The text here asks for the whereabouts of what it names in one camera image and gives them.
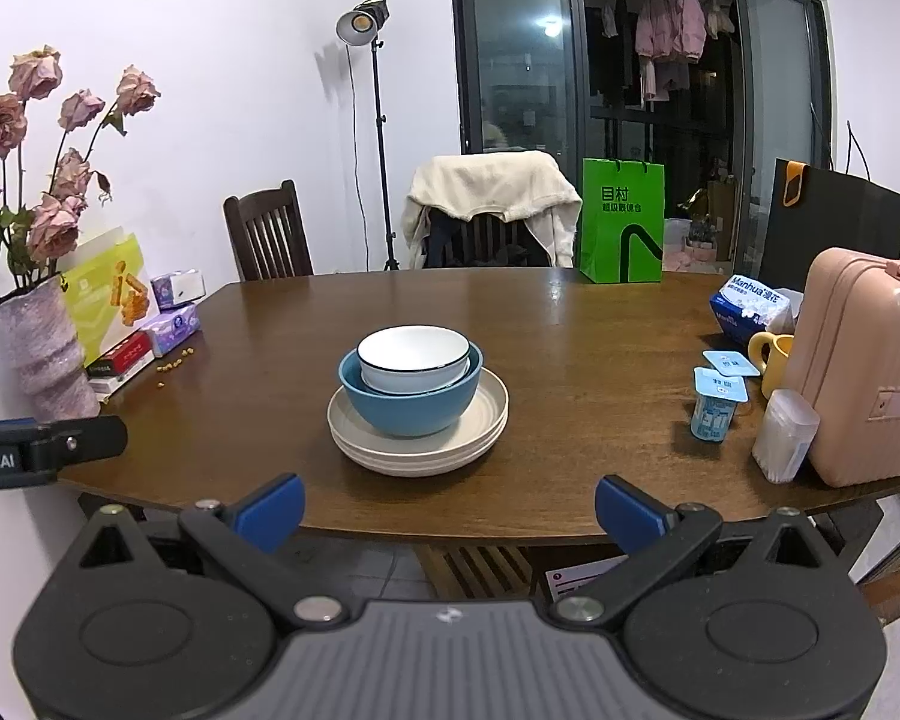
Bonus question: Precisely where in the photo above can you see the dried pink roses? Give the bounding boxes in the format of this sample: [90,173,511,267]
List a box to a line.
[0,45,162,297]

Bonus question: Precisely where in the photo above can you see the black paper bag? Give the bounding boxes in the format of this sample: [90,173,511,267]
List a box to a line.
[757,120,900,290]

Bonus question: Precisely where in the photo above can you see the black power cable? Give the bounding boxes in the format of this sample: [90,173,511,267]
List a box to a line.
[341,64,368,275]

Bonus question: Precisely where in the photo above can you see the beige plate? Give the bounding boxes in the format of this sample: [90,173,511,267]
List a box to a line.
[330,420,508,467]
[337,435,500,476]
[328,367,509,455]

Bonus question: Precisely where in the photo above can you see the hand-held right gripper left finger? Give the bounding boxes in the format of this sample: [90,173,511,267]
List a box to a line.
[75,474,350,627]

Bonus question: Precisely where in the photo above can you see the chair draped with cream coat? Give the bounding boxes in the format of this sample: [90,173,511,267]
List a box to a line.
[400,151,584,269]

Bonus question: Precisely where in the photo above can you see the blue yogurt cup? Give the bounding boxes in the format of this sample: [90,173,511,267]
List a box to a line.
[701,349,764,378]
[690,366,749,442]

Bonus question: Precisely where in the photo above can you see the yellow mug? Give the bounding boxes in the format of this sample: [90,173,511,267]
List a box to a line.
[748,330,796,400]

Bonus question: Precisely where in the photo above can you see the wooden chair with clothes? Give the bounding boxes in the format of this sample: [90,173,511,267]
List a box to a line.
[424,210,556,269]

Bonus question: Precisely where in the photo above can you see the pink suitcase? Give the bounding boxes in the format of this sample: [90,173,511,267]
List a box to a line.
[781,246,900,488]

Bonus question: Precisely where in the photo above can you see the purple knitted vase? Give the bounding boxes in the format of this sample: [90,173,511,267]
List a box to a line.
[0,274,102,421]

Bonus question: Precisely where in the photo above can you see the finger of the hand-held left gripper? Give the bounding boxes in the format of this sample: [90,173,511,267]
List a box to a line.
[26,415,128,470]

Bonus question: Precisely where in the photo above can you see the dark navy garment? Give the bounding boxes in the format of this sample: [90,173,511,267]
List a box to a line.
[424,210,458,269]

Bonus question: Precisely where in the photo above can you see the green paper bag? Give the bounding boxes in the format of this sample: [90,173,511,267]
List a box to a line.
[579,157,666,286]

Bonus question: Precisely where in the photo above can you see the blue tissue pack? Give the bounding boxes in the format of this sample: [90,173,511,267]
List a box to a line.
[709,274,805,350]

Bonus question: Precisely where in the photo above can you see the purple and white tissue pack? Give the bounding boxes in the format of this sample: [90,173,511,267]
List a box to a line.
[150,270,206,312]

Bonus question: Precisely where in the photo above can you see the dark wooden chair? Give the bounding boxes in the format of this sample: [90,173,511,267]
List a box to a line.
[223,180,316,282]

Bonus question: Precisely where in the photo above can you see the dark glass sliding door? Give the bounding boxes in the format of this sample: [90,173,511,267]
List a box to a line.
[450,0,833,271]

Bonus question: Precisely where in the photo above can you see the hanging pink clothes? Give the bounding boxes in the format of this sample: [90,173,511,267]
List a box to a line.
[634,0,710,102]

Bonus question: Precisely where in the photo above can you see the black tripod light stand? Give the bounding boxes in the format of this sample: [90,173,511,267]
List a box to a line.
[335,0,402,273]

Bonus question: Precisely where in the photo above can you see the clear cotton swab box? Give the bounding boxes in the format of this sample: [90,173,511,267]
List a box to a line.
[751,388,821,485]

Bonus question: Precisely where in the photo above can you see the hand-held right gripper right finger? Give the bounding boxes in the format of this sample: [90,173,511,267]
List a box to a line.
[551,475,830,627]

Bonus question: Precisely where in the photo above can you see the blue bowl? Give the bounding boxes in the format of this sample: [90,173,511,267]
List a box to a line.
[337,341,485,438]

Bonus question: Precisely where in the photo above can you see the red box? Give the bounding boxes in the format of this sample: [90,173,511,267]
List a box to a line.
[86,334,156,378]

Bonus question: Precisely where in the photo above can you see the scattered yellow snack bits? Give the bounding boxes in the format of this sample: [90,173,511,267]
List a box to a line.
[154,345,196,391]

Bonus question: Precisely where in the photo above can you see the white flat box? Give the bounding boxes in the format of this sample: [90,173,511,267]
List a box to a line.
[88,360,157,398]

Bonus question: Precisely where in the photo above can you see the black garment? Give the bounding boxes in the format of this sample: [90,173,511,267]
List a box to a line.
[487,240,548,269]

